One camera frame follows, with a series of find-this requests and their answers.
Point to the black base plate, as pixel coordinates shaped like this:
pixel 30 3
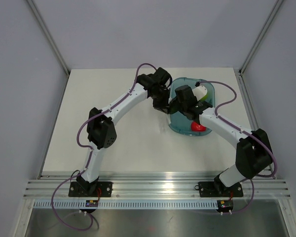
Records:
pixel 103 189
pixel 207 189

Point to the dark green avocado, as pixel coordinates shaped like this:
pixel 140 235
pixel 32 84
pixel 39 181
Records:
pixel 173 107

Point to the left aluminium frame post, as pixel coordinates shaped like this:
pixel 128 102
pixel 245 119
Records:
pixel 48 36

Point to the clear zip top bag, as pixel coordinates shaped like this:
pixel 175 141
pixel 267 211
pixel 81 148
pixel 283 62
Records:
pixel 163 121

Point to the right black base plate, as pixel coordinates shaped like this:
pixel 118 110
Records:
pixel 207 189

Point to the small circuit board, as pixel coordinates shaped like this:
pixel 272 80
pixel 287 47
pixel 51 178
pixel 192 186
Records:
pixel 225 205
pixel 91 203

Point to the white slotted cable duct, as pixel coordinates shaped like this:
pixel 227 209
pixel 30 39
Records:
pixel 129 204

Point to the right small circuit board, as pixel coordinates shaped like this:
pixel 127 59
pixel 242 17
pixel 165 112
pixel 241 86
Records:
pixel 225 205

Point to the aluminium mounting rail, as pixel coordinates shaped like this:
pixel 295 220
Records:
pixel 156 185

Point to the aluminium frame post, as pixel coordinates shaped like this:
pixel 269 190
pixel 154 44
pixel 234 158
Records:
pixel 48 36
pixel 261 35

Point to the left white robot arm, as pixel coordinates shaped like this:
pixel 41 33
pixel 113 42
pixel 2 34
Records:
pixel 101 124

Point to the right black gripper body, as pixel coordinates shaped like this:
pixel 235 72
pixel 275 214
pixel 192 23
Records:
pixel 181 107

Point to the red apple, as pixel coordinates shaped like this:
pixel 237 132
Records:
pixel 195 127

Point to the left small circuit board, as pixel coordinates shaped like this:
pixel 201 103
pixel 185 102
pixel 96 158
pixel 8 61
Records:
pixel 91 203

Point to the green apple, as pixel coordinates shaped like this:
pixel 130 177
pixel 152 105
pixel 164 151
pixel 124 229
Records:
pixel 203 93

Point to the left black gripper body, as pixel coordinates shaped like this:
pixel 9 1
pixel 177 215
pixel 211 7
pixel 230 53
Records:
pixel 160 100

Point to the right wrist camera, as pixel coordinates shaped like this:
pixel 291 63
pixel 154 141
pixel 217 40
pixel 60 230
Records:
pixel 196 92

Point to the right aluminium frame post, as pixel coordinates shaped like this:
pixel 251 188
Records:
pixel 261 35

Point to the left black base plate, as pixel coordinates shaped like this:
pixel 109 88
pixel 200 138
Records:
pixel 103 189

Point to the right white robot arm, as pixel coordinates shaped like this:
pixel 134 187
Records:
pixel 253 152

